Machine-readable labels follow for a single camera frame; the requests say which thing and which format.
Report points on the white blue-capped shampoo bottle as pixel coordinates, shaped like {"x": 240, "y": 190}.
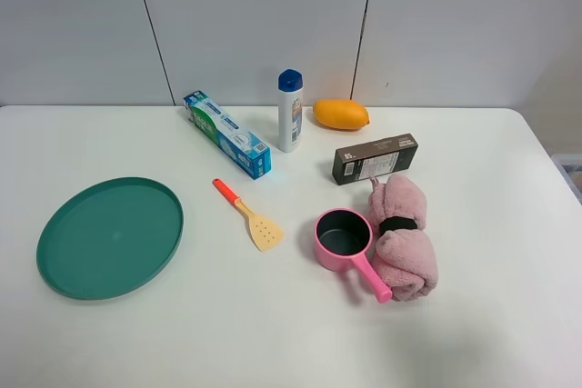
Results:
{"x": 290, "y": 109}

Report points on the blue toothpaste box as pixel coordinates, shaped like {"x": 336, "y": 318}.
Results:
{"x": 242, "y": 146}

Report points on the yellow mango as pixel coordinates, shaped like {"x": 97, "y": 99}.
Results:
{"x": 341, "y": 114}

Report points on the pink toy saucepan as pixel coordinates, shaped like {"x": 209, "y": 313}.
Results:
{"x": 342, "y": 238}

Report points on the brown espresso box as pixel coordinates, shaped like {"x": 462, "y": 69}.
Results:
{"x": 368, "y": 160}

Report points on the pink rolled towel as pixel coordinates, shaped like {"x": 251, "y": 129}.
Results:
{"x": 404, "y": 257}

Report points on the green round plate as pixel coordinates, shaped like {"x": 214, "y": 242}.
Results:
{"x": 110, "y": 239}

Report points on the orange handled yellow spatula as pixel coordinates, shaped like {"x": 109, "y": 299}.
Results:
{"x": 264, "y": 233}

